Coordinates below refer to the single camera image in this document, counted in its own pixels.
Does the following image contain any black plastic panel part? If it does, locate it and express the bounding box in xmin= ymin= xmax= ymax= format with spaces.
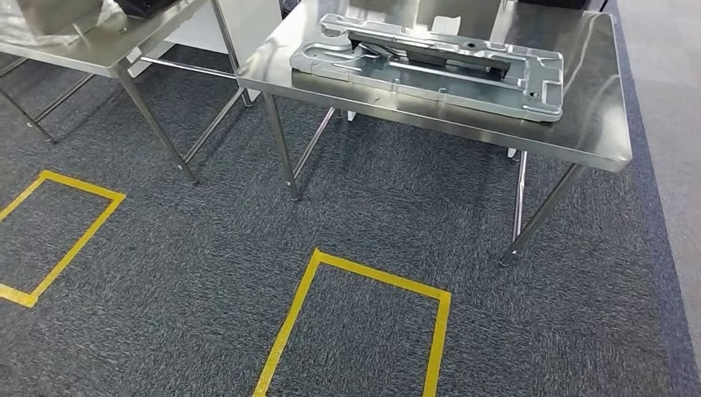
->
xmin=347 ymin=30 xmax=513 ymax=74
xmin=113 ymin=0 xmax=185 ymax=20

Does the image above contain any steel workbench table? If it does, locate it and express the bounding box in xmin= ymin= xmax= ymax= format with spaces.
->
xmin=236 ymin=0 xmax=634 ymax=269

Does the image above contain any yellow floor tape square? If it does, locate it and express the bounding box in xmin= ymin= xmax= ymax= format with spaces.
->
xmin=252 ymin=247 xmax=453 ymax=397
xmin=0 ymin=170 xmax=127 ymax=309

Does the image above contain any small steel table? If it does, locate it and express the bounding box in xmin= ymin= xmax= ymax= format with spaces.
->
xmin=0 ymin=0 xmax=256 ymax=186

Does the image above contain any silver metal fixture plate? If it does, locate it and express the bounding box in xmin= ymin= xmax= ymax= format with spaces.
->
xmin=289 ymin=13 xmax=565 ymax=123

